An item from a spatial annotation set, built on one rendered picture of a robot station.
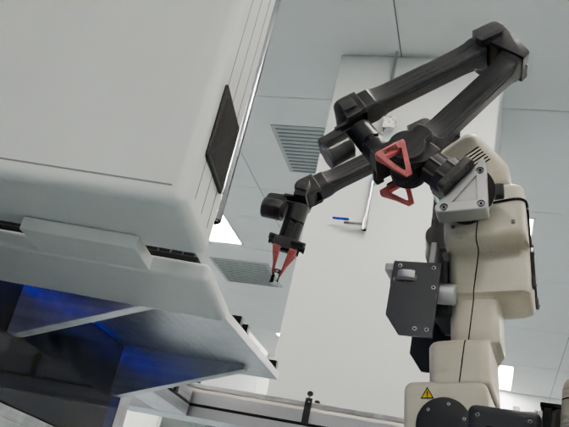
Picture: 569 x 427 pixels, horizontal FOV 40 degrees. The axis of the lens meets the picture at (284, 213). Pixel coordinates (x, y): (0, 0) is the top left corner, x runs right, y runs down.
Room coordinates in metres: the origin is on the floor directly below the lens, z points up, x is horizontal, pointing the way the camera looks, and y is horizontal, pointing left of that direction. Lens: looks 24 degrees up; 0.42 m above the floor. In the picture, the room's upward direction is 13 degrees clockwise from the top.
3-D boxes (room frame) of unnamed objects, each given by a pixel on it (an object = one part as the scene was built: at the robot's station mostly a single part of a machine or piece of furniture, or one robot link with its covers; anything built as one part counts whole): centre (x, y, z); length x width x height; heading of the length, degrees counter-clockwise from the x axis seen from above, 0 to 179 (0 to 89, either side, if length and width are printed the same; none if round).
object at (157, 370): (2.00, 0.17, 0.79); 0.34 x 0.03 x 0.13; 72
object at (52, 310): (1.52, 0.32, 0.79); 0.34 x 0.03 x 0.13; 72
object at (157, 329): (1.76, 0.26, 0.87); 0.70 x 0.48 x 0.02; 162
